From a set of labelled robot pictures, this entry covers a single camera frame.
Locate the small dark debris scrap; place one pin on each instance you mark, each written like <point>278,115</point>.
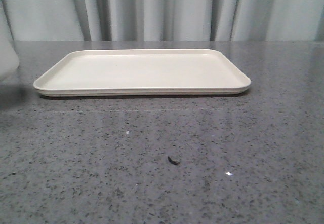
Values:
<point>172,161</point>

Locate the cream rectangular plastic tray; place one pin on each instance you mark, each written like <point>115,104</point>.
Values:
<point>142,72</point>

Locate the pale grey-green curtain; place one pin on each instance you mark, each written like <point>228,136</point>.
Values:
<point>162,20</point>

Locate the white smiley mug black handle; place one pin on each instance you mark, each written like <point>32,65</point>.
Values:
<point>8,57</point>

